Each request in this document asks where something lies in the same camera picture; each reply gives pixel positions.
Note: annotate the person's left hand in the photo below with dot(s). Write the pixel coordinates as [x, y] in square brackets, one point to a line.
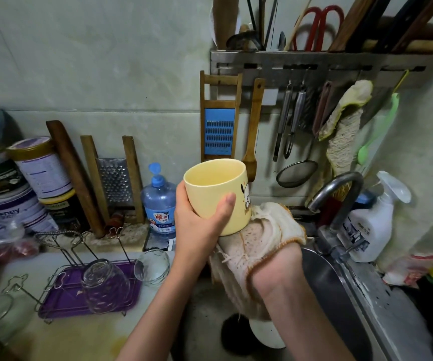
[198, 233]

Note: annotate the person's right hand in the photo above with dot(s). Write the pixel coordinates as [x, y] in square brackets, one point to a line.
[275, 268]

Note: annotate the beige dish cloth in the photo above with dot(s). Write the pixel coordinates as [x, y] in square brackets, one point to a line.
[250, 244]

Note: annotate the yellow mug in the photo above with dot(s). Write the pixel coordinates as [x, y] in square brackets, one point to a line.
[216, 193]

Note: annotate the person's right forearm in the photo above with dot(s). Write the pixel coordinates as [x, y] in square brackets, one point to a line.
[307, 319]

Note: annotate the person's left forearm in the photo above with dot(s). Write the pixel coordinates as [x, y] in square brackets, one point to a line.
[160, 323]

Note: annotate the small blue water bottle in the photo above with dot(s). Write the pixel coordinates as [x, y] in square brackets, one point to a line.
[160, 206]

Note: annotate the white plate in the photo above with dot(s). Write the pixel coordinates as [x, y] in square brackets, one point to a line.
[269, 336]

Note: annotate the red container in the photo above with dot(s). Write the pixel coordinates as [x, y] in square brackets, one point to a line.
[328, 212]

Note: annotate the wooden framed metal grater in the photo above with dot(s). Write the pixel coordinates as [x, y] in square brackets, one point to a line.
[116, 180]

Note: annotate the mesh strainer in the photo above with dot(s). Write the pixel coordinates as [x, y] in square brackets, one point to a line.
[297, 173]

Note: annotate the metal faucet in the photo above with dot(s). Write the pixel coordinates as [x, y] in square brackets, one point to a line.
[335, 184]

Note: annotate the wooden slicer with blue blade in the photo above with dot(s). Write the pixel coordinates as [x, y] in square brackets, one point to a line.
[219, 131]

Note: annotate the white spray bottle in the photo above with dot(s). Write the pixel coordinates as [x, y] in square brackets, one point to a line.
[371, 225]

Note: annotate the wooden spatula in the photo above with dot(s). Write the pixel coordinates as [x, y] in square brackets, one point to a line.
[252, 139]

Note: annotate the blue capped bottle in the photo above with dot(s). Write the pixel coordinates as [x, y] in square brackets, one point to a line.
[365, 197]

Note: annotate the pink and white plastic bag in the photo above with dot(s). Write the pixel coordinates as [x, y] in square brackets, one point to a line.
[408, 270]

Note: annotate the wooden rolling pin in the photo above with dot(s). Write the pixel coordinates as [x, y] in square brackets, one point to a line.
[74, 176]

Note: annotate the metal peeler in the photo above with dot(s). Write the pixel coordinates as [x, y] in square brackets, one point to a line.
[283, 120]
[297, 116]

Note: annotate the purple plastic tray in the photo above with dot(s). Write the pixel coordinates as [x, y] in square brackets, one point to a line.
[62, 304]

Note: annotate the stack of labelled tin cans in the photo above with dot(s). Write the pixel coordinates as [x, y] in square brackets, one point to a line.
[17, 191]

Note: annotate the plastic bag with red contents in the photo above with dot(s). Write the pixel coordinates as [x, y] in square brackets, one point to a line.
[10, 248]

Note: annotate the dark metal ladle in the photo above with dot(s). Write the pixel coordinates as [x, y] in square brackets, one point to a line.
[244, 41]

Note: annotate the wooden scoop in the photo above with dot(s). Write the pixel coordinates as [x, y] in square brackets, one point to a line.
[225, 18]

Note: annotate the bundle of dark chopsticks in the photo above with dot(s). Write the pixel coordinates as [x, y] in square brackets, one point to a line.
[261, 18]

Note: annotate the bamboo skewer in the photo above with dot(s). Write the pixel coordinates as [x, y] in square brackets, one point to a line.
[298, 22]

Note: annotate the wall mounted metal utensil rack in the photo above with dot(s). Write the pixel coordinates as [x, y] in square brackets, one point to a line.
[314, 65]

